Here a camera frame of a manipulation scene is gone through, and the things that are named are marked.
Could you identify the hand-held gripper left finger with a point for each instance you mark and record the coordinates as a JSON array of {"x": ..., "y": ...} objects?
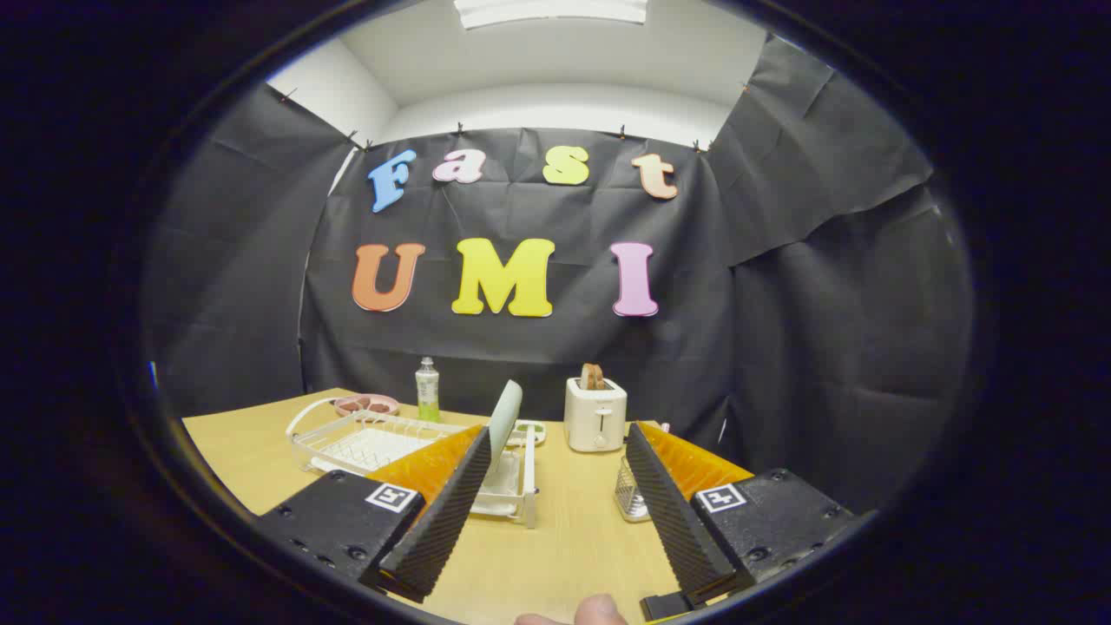
[{"x": 438, "y": 521}]

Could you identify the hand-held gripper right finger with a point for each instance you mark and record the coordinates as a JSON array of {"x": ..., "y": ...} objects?
[{"x": 681, "y": 529}]

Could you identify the light green plate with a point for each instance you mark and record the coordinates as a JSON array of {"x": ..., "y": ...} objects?
[{"x": 506, "y": 412}]

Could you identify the pink oval dish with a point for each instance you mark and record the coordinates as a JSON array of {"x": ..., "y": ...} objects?
[{"x": 369, "y": 404}]

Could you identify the white divided grain tray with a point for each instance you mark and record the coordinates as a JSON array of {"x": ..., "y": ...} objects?
[{"x": 531, "y": 430}]

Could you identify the clear bottle with green label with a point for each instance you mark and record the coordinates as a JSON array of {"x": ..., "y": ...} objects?
[{"x": 427, "y": 391}]

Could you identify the white toaster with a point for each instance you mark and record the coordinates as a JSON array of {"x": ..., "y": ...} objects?
[{"x": 594, "y": 417}]

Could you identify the brown bread slice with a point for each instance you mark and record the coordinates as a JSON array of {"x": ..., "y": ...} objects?
[{"x": 593, "y": 376}]

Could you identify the white ceiling light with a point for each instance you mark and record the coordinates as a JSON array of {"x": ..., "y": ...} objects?
[{"x": 551, "y": 10}]

